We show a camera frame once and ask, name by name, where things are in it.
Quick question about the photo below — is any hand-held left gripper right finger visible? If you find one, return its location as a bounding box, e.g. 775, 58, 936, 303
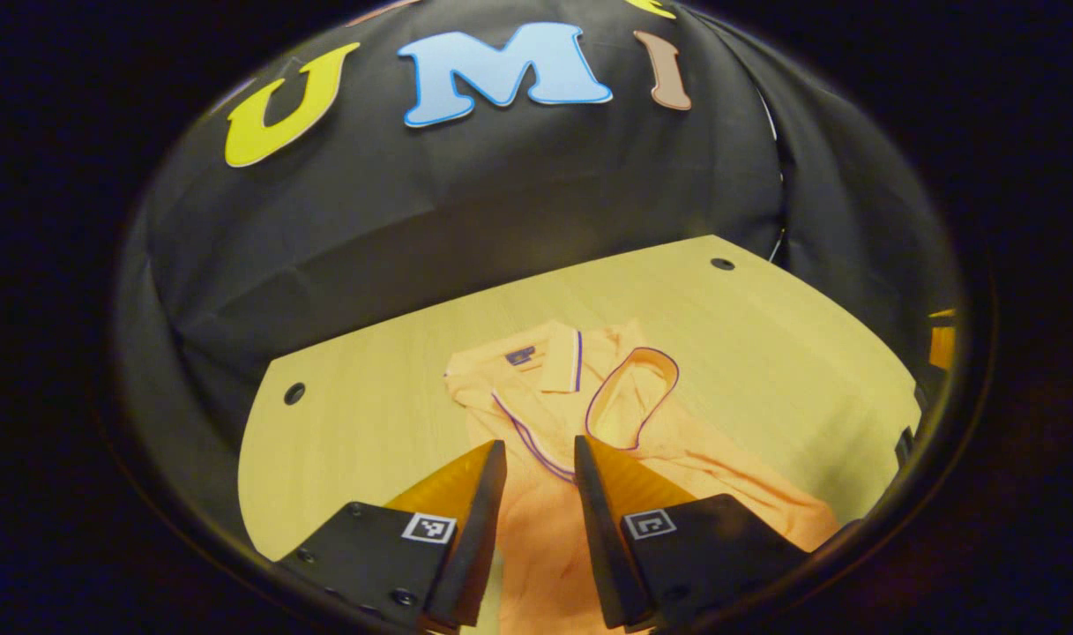
574, 434, 810, 632

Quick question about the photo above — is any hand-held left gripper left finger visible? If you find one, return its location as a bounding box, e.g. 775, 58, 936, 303
276, 439, 509, 634

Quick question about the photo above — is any orange T-shirt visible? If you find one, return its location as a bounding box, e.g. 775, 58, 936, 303
443, 319, 841, 635

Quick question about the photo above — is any black backdrop cloth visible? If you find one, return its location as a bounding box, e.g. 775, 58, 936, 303
113, 0, 965, 548

